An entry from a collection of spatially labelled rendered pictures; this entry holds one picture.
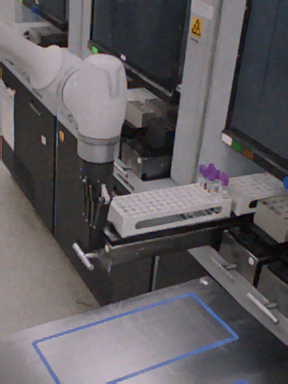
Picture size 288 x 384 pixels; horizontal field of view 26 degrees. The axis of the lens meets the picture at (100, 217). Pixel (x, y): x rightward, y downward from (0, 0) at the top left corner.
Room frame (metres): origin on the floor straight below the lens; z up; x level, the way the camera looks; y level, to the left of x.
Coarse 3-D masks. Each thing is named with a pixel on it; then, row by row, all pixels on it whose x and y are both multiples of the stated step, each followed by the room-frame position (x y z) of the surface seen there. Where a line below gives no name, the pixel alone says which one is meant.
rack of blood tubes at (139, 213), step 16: (144, 192) 1.31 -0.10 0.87; (160, 192) 1.32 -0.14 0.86; (176, 192) 1.32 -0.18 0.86; (192, 192) 1.33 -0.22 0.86; (112, 208) 1.23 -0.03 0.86; (128, 208) 1.22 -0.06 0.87; (144, 208) 1.23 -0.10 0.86; (160, 208) 1.23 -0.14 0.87; (176, 208) 1.24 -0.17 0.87; (192, 208) 1.25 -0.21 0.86; (208, 208) 1.32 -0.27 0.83; (224, 208) 1.30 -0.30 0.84; (128, 224) 1.18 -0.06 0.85; (144, 224) 1.25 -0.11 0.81; (160, 224) 1.26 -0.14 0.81; (176, 224) 1.24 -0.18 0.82
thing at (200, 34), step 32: (192, 32) 1.64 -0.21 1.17; (192, 64) 1.62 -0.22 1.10; (192, 96) 1.60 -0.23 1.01; (64, 128) 2.20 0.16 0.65; (192, 128) 1.58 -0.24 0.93; (64, 160) 2.19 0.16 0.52; (192, 160) 1.57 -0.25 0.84; (64, 192) 2.18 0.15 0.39; (128, 192) 1.69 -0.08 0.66; (64, 224) 2.17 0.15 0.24; (96, 288) 1.86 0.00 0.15; (128, 288) 1.64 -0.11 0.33
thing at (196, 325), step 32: (192, 288) 0.99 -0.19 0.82; (64, 320) 0.87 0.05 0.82; (96, 320) 0.88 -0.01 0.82; (128, 320) 0.88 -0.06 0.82; (160, 320) 0.89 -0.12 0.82; (192, 320) 0.89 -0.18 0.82; (224, 320) 0.90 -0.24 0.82; (256, 320) 0.91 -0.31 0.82; (0, 352) 0.78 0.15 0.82; (32, 352) 0.78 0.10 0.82; (64, 352) 0.79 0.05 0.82; (96, 352) 0.79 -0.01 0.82; (128, 352) 0.80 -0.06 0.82; (160, 352) 0.80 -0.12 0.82; (192, 352) 0.81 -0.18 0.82; (224, 352) 0.81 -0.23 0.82; (256, 352) 0.82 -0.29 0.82
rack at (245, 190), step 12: (240, 180) 1.41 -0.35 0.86; (252, 180) 1.42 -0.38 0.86; (264, 180) 1.42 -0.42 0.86; (276, 180) 1.43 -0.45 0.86; (228, 192) 1.36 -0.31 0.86; (240, 192) 1.35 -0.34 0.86; (252, 192) 1.35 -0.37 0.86; (264, 192) 1.36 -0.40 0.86; (276, 192) 1.36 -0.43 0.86; (240, 204) 1.32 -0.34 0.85; (252, 204) 1.39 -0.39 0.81
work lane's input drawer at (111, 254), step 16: (112, 224) 1.21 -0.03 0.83; (192, 224) 1.25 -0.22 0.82; (208, 224) 1.27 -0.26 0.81; (224, 224) 1.28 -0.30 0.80; (112, 240) 1.16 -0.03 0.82; (128, 240) 1.18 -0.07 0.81; (144, 240) 1.19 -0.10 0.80; (160, 240) 1.20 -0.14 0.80; (176, 240) 1.22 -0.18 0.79; (192, 240) 1.24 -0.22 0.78; (208, 240) 1.26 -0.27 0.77; (80, 256) 1.19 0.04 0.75; (96, 256) 1.20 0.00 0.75; (112, 256) 1.15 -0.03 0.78; (128, 256) 1.16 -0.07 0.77; (144, 256) 1.18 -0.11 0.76
